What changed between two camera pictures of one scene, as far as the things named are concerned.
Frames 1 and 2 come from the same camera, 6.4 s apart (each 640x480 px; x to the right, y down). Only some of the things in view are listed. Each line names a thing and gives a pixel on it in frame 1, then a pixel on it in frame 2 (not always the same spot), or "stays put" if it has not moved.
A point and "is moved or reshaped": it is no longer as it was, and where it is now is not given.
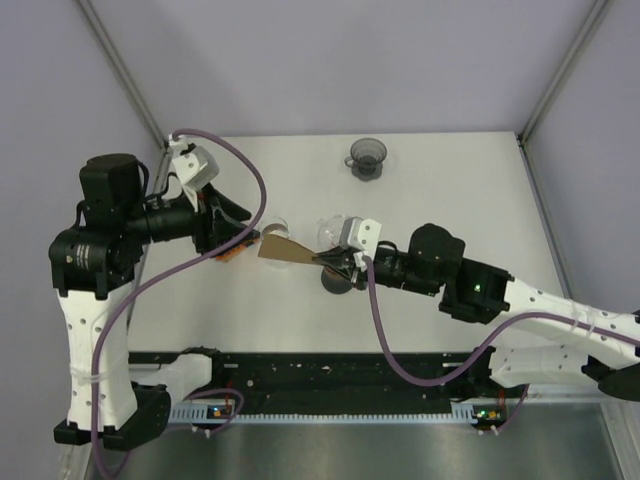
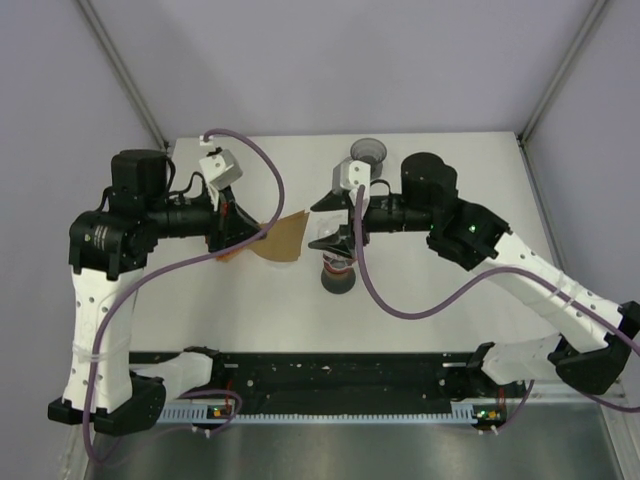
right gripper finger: (337, 257) → (332, 201)
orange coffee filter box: (224, 256) stays put
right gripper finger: (346, 271) → (342, 241)
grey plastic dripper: (366, 158) stays put
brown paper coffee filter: (277, 247) is moved or reshaped
